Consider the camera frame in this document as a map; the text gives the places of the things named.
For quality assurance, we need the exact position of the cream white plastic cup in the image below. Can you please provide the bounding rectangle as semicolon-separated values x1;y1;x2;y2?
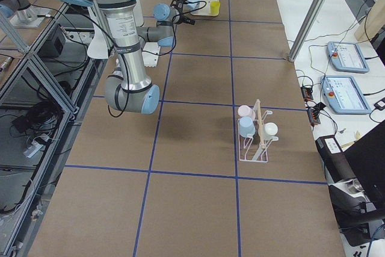
263;122;278;140

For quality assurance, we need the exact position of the aluminium frame post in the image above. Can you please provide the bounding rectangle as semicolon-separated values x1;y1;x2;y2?
288;0;325;62

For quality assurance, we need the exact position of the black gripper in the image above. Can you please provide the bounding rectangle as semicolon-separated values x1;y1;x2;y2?
170;0;196;25

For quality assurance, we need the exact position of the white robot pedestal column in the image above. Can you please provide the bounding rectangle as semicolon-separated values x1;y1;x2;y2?
87;0;161;67

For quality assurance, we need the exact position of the yellow plastic cup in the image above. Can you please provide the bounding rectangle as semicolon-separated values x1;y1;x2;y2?
210;1;221;16

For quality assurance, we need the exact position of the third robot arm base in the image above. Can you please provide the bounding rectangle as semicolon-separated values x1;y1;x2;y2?
1;0;51;28

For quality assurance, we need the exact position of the white wire cup rack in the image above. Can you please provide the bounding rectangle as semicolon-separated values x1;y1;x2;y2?
237;99;279;163

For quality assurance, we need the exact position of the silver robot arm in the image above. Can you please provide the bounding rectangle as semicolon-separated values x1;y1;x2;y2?
61;0;195;114

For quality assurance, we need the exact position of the near blue teach pendant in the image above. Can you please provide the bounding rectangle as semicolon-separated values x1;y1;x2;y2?
321;75;371;115

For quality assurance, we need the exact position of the blue teach pendant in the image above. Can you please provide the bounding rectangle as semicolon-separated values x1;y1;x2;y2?
321;75;371;115
327;42;369;73

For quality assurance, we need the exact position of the light blue cup front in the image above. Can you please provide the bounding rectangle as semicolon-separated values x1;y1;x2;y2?
239;116;256;138

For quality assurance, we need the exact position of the pink plastic cup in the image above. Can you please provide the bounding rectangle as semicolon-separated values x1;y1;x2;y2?
238;105;256;120

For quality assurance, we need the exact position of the black power adapter box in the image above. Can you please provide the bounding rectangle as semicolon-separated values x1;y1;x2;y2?
37;25;66;58

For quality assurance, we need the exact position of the black monitor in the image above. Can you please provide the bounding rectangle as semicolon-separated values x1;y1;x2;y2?
344;122;384;204

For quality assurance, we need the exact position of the white power strip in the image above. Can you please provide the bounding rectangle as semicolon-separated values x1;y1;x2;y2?
23;140;45;158

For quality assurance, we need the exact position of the far blue teach pendant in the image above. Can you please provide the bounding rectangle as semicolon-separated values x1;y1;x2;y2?
327;42;369;73

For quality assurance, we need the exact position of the cream plastic tray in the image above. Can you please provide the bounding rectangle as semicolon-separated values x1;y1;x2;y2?
191;0;220;17

